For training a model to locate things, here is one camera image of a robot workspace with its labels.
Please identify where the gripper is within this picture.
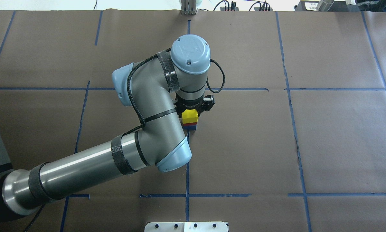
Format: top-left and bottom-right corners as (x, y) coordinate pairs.
(175, 97), (204, 118)

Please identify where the yellow block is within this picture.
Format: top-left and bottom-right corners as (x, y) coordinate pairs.
(182, 110), (199, 124)

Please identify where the blue block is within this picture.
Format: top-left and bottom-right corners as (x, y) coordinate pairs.
(182, 124), (197, 131)

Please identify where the red block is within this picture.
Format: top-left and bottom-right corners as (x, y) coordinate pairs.
(182, 122), (197, 126)

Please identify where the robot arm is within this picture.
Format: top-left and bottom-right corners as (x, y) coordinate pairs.
(0, 35), (213, 223)

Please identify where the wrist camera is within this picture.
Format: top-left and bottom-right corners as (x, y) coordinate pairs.
(202, 94), (215, 111)

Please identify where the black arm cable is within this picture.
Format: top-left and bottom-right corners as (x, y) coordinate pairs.
(122, 48), (225, 136)

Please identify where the aluminium frame post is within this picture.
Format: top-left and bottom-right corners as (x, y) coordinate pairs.
(180, 0), (197, 15)

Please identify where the white pole base bracket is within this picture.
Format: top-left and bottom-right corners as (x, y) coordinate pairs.
(144, 221), (230, 232)

